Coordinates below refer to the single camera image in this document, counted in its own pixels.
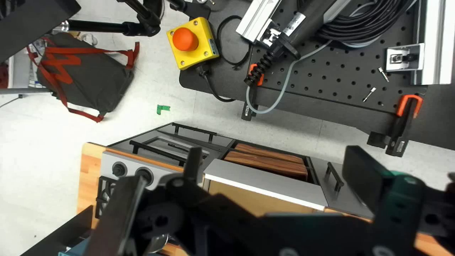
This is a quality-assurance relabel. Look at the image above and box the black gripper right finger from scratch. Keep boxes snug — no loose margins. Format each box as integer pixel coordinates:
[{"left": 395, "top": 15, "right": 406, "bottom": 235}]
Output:
[{"left": 341, "top": 144, "right": 425, "bottom": 222}]

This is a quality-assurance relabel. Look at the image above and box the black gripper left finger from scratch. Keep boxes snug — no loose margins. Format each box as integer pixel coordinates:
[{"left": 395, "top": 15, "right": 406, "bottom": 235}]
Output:
[{"left": 86, "top": 177, "right": 146, "bottom": 256}]

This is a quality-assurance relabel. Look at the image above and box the toy kitchen wooden counter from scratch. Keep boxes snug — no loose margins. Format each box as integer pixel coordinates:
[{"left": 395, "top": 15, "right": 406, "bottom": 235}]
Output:
[{"left": 76, "top": 143, "right": 450, "bottom": 256}]

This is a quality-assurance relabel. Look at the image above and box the orange black spring clamp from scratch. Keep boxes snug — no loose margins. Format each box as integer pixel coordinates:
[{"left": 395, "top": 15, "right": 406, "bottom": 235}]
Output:
[
  {"left": 366, "top": 94, "right": 423, "bottom": 157},
  {"left": 240, "top": 62, "right": 265, "bottom": 123}
]

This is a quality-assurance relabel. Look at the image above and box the white toy stove top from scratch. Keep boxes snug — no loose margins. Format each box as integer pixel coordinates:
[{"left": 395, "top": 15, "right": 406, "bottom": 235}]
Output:
[{"left": 100, "top": 123, "right": 231, "bottom": 190}]

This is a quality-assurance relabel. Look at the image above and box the grey cabinet door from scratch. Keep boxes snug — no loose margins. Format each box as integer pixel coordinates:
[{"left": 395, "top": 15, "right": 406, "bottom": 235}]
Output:
[{"left": 308, "top": 158, "right": 372, "bottom": 218}]

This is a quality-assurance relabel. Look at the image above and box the white toy sink basin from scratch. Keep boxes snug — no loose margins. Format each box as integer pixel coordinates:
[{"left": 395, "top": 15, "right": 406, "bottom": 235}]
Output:
[{"left": 203, "top": 160, "right": 326, "bottom": 211}]

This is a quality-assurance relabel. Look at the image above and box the small green plastic piece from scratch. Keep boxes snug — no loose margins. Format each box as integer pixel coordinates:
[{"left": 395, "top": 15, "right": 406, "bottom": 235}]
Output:
[{"left": 156, "top": 106, "right": 170, "bottom": 116}]

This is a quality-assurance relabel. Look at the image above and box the loose metal screw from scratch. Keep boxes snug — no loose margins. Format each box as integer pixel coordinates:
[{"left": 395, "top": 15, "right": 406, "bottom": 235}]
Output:
[
  {"left": 376, "top": 67, "right": 389, "bottom": 83},
  {"left": 362, "top": 87, "right": 376, "bottom": 103}
]

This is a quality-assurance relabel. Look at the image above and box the black and red backpack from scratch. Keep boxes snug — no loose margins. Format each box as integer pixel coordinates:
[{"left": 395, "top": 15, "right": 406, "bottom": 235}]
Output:
[{"left": 25, "top": 33, "right": 140, "bottom": 123}]

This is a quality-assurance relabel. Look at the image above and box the black perforated breadboard table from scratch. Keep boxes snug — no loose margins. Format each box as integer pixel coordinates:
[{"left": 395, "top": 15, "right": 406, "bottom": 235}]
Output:
[{"left": 179, "top": 0, "right": 455, "bottom": 150}]

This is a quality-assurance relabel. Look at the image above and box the yellow emergency stop button box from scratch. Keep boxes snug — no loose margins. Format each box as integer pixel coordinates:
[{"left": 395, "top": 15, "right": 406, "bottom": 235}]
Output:
[{"left": 166, "top": 17, "right": 218, "bottom": 70}]

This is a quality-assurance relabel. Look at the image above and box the aluminium extrusion frame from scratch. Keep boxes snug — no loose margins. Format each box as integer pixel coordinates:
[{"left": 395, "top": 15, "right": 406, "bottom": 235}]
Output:
[{"left": 385, "top": 0, "right": 455, "bottom": 87}]

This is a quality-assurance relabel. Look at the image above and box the grey cable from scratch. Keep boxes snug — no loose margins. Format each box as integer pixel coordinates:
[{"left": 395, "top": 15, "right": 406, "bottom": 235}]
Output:
[{"left": 244, "top": 39, "right": 332, "bottom": 117}]

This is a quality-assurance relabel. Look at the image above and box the coiled black cable bundle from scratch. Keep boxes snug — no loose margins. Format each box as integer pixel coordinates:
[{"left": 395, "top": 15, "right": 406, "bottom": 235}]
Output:
[{"left": 316, "top": 0, "right": 420, "bottom": 50}]

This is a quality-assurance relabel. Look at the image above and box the black camera tripod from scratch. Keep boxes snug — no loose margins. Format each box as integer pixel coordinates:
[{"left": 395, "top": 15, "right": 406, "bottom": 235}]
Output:
[{"left": 65, "top": 0, "right": 164, "bottom": 37}]

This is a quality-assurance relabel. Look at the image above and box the black strain relief cable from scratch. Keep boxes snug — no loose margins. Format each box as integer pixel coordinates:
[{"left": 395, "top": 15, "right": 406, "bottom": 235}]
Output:
[{"left": 243, "top": 27, "right": 309, "bottom": 89}]

